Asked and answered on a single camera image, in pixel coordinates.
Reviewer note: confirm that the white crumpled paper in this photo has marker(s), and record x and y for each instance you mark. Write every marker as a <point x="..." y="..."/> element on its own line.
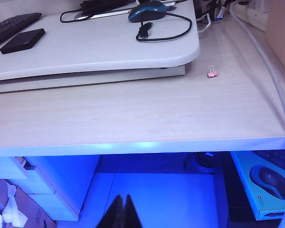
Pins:
<point x="14" y="211"/>

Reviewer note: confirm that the white desk riser board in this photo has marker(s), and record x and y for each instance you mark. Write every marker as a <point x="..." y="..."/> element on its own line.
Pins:
<point x="85" y="47"/>

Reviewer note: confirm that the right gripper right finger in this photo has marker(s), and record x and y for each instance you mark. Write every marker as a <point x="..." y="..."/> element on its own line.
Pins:
<point x="132" y="218"/>

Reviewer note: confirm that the blue black computer mouse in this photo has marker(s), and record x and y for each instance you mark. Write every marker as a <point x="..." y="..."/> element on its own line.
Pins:
<point x="147" y="12"/>

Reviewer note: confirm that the white drawer cabinet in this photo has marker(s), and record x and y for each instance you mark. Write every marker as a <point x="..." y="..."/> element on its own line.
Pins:
<point x="61" y="178"/>

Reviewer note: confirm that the brown cardboard box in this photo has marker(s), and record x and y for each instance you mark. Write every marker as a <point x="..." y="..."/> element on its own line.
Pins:
<point x="33" y="209"/>

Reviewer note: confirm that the pink binder clip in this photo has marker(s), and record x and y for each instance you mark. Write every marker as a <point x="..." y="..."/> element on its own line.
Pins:
<point x="212" y="75"/>

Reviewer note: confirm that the beige wooden panel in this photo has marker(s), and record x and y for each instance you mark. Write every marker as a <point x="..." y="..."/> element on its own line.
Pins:
<point x="282" y="35"/>

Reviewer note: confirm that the silver monitor stand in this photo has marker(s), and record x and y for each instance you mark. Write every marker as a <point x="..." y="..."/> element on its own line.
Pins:
<point x="97" y="15"/>

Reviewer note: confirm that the black portable hard drive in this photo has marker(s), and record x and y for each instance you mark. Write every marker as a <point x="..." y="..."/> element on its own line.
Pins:
<point x="23" y="40"/>

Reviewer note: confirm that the black keyboard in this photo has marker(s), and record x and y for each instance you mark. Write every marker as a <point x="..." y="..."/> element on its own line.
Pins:
<point x="9" y="26"/>

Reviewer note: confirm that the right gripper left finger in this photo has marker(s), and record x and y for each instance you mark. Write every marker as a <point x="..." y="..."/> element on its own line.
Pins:
<point x="114" y="218"/>

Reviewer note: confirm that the white riser base board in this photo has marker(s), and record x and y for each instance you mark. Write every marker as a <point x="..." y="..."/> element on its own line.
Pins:
<point x="85" y="82"/>

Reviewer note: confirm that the keyboard mouse packaging box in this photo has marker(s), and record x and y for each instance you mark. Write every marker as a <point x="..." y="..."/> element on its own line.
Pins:
<point x="263" y="190"/>

